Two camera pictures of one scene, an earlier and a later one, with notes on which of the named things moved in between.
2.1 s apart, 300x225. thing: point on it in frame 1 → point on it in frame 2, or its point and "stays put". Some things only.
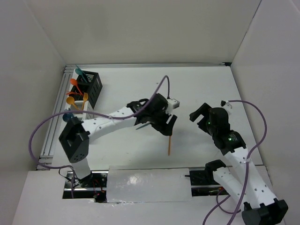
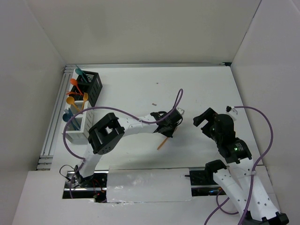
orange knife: x=74 y=93 stays put
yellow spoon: x=70 y=100 stays put
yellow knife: x=169 y=145 → x=162 y=143
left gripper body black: x=158 y=117 → x=168 y=132
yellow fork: x=85 y=98 stays put
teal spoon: x=79 y=71 stays put
